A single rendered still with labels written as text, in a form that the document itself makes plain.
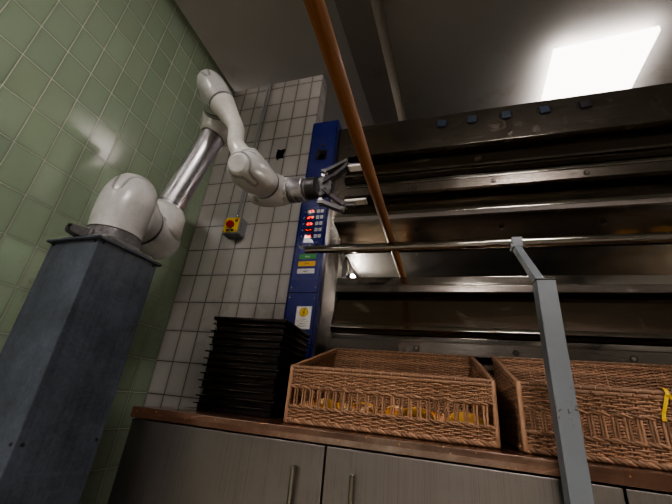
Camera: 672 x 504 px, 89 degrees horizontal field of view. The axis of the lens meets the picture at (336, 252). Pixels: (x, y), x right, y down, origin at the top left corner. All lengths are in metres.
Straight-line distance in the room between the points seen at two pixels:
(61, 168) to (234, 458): 1.23
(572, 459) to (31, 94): 1.89
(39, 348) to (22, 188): 0.68
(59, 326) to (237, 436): 0.52
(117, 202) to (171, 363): 0.95
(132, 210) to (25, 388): 0.52
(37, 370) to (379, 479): 0.83
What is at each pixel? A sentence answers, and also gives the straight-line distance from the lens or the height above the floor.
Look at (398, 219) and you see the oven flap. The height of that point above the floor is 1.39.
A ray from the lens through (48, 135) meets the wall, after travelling 1.70.
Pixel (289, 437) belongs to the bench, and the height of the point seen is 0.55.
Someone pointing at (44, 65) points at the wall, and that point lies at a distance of 1.78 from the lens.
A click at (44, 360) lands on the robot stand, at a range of 1.08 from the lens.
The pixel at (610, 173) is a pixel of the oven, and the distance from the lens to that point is 1.89.
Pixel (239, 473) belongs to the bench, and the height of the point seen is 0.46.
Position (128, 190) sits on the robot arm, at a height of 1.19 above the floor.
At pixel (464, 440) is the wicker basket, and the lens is 0.97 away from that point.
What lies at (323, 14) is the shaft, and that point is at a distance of 0.62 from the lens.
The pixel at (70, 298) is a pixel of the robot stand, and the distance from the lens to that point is 1.10.
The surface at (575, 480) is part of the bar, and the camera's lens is 0.88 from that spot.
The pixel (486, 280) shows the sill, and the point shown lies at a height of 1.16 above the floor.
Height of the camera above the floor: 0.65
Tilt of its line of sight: 23 degrees up
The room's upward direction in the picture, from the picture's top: 6 degrees clockwise
